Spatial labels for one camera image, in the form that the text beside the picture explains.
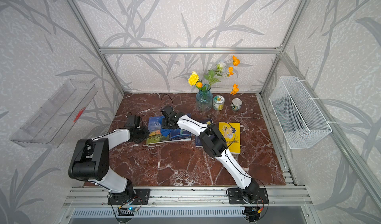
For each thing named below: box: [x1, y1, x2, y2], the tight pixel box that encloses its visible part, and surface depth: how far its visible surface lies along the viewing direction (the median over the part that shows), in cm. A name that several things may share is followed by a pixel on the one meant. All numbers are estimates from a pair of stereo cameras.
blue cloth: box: [160, 127, 172, 137], surface depth 95 cm
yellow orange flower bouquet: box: [188, 55, 241, 96], surface depth 95 cm
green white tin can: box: [212, 94, 225, 112], surface depth 107 cm
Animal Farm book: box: [146, 115, 171, 145], surface depth 98 cm
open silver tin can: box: [231, 97, 243, 112], surface depth 110 cm
